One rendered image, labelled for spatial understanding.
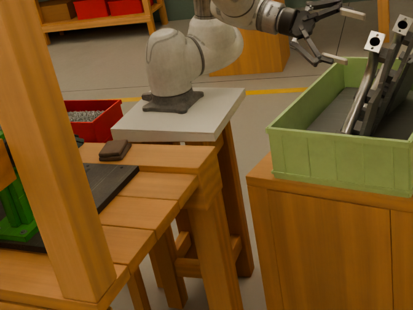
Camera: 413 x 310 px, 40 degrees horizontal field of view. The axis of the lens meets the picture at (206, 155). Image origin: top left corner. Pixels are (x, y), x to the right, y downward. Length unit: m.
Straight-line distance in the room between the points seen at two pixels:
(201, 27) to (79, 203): 1.09
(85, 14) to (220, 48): 5.24
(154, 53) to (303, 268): 0.89
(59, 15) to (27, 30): 6.46
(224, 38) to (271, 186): 0.64
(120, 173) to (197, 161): 0.23
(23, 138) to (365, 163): 0.91
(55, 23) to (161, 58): 5.49
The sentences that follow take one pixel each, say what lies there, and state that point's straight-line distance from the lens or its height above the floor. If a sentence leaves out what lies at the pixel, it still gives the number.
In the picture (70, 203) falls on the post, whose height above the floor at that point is 1.12.
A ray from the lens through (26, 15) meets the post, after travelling 1.08.
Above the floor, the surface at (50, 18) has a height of 0.32.
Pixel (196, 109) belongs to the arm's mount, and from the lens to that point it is 2.09.
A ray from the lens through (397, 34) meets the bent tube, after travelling 1.77.
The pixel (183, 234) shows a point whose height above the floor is 0.24.
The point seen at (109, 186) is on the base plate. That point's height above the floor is 0.90.
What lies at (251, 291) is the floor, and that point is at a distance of 2.57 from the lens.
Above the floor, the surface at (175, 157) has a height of 0.90.
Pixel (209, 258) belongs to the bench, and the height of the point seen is 0.53.
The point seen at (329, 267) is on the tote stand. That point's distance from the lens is 1.86.
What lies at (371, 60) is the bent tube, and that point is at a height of 1.12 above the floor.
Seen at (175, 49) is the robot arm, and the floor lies 1.12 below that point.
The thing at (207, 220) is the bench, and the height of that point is 0.68.
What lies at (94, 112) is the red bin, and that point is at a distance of 2.31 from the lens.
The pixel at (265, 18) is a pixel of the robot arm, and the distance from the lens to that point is 1.63.
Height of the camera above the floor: 1.67
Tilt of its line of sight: 26 degrees down
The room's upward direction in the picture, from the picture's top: 11 degrees counter-clockwise
